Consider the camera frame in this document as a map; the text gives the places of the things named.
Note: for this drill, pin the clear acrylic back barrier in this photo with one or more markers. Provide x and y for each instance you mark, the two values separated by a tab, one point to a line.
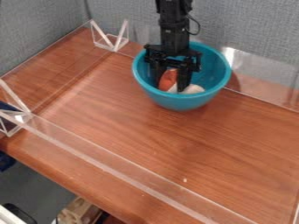
259	77

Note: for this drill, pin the black and white floor object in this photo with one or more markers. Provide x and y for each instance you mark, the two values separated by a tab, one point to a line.
13	215

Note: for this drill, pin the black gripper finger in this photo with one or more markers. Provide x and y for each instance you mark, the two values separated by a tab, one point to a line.
155	71
184	75

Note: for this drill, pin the blue clamp under table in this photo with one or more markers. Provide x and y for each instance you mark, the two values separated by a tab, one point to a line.
6	160

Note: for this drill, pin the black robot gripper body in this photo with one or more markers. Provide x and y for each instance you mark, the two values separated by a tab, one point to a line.
172	52

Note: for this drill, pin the clear acrylic barrier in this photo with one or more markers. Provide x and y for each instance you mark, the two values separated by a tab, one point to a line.
184	200
259	77

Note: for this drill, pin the clear acrylic front barrier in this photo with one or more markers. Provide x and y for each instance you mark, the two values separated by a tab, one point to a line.
184	200

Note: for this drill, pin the red and white toy mushroom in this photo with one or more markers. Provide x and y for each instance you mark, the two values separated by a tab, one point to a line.
168	84

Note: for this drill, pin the clear acrylic corner bracket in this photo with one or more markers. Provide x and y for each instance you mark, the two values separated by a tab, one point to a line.
105	40

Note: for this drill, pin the blue plastic bowl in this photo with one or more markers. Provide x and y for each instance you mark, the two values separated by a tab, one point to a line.
212	78

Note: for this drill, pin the wooden block below table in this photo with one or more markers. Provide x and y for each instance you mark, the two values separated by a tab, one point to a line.
78	212

